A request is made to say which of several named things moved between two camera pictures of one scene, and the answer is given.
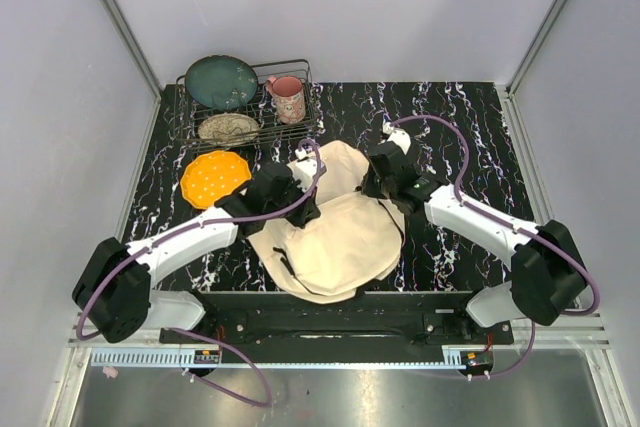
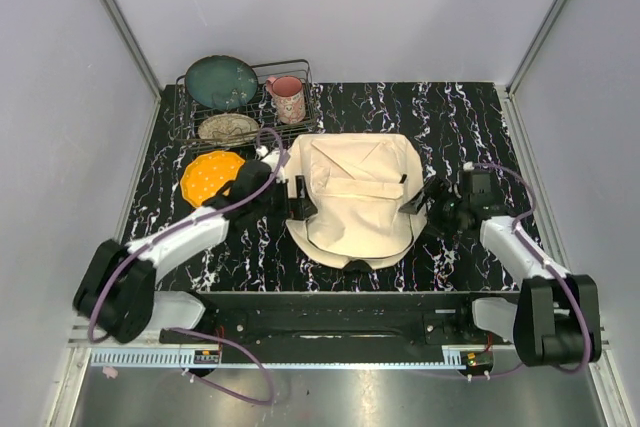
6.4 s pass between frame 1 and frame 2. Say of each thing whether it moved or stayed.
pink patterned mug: stayed
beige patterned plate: stayed
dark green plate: stayed
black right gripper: moved
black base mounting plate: stayed
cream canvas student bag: moved
